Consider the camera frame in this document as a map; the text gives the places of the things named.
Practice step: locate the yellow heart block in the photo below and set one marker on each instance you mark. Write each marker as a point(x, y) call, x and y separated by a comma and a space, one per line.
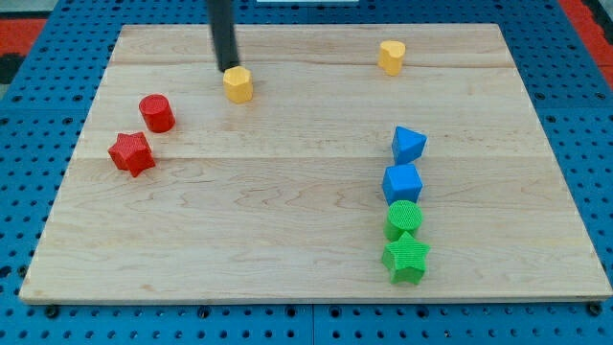
point(391, 56)

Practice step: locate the red cylinder block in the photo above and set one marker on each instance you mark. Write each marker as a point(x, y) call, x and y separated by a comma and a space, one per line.
point(156, 112)

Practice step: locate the green cylinder block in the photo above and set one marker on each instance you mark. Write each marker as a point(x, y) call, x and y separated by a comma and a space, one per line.
point(404, 216)

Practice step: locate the blue triangle block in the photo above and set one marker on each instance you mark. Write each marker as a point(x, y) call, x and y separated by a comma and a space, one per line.
point(407, 145)

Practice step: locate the red star block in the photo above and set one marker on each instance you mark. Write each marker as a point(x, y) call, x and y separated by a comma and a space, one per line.
point(132, 153)

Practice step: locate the light wooden board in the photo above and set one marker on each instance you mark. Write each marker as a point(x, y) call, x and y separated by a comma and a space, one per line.
point(279, 200)

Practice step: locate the blue cube block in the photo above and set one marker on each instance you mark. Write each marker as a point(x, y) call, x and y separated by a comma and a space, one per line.
point(401, 182)

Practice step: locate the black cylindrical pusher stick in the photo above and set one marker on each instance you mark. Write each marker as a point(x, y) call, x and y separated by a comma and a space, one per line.
point(222, 26)

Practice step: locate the yellow hexagon block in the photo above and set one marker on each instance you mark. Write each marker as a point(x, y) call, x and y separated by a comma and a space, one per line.
point(238, 84)

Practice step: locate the green star block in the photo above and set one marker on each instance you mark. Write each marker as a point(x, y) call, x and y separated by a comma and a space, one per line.
point(405, 259)

